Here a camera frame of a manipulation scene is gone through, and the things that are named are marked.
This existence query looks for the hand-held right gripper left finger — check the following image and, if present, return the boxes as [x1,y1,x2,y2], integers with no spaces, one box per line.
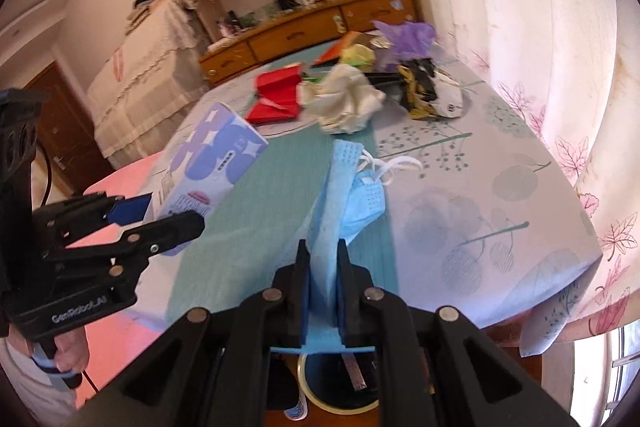
[65,239,311,427]

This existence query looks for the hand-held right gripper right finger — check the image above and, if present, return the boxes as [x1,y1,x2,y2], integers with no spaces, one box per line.
[336,238,581,427]

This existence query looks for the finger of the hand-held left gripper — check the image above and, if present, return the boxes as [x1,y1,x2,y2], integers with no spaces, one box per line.
[32,193,153,235]
[45,210,206,278]

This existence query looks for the blue face mask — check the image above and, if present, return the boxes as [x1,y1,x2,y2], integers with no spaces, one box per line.
[270,139,423,355]

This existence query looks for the tape roll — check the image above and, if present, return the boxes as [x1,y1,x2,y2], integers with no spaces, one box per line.
[297,349,383,413]

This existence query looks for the person's left hand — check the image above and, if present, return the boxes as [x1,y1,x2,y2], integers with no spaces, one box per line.
[30,329,91,375]

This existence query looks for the brown wooden door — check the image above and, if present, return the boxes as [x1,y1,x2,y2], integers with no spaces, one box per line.
[22,62,113,202]

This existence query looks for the pink blanket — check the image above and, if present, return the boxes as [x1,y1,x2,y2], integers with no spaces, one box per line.
[65,154,173,395]

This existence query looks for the lace cloth covered cabinet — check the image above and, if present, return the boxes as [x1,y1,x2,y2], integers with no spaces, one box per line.
[87,0,211,168]

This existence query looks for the red flattened paper box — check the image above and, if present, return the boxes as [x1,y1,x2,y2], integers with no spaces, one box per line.
[245,62,307,126]

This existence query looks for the cream crumpled paper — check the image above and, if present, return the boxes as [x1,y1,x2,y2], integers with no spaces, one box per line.
[297,64,388,135]

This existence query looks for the dark green gold carton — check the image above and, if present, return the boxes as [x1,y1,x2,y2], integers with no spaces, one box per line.
[395,59,453,120]

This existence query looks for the wooden dresser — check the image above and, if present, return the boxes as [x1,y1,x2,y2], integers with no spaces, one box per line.
[199,0,421,85]

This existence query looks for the orange foil packet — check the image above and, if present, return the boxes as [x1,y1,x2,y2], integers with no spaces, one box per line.
[310,32,381,68]

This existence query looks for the yellow crumpled paper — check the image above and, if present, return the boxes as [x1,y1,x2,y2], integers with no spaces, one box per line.
[340,44,376,68]

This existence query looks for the purple plastic bag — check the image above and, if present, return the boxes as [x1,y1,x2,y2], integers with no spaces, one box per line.
[372,21,437,72]

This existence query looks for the floral curtain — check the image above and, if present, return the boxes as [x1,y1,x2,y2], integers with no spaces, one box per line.
[400,0,640,358]

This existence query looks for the black cable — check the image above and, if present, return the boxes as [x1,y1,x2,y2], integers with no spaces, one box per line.
[35,146,53,208]

